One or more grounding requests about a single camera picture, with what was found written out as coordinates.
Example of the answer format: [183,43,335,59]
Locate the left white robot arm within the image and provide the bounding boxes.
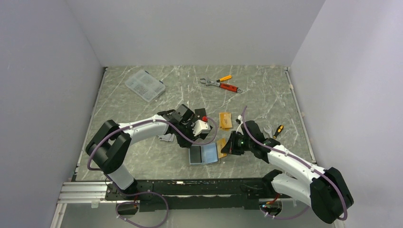
[85,104,217,200]

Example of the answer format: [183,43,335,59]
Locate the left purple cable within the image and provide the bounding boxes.
[87,117,219,228]

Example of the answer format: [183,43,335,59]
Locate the red adjustable wrench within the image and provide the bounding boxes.
[205,82,243,93]

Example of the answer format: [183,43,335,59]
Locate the yellow black screwdriver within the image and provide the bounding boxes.
[272,125,284,139]

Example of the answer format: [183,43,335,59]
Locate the silver credit cards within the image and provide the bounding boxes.
[158,133,175,142]

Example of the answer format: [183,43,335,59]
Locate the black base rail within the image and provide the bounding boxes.
[105,178,289,212]

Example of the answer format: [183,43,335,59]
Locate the orange handled pliers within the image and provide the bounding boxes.
[200,75,232,86]

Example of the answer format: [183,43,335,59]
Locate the single gold credit card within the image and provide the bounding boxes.
[216,138,228,159]

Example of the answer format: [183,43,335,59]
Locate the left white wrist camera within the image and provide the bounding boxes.
[192,117,211,136]

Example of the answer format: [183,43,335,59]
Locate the black card wallet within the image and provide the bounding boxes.
[194,108,207,121]

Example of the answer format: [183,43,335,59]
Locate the clear plastic organizer box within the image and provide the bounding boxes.
[125,70,166,102]

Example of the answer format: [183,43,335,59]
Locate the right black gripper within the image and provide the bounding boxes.
[221,131,254,155]

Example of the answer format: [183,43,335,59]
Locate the grey card holder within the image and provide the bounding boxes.
[188,143,220,166]

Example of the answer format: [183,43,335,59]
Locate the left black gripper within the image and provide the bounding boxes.
[175,122,200,149]

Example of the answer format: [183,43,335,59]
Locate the purple cable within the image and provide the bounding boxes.
[87,117,219,228]
[240,105,348,221]

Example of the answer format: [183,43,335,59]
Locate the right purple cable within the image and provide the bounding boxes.
[240,105,348,221]

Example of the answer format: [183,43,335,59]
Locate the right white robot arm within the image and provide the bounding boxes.
[221,121,354,224]

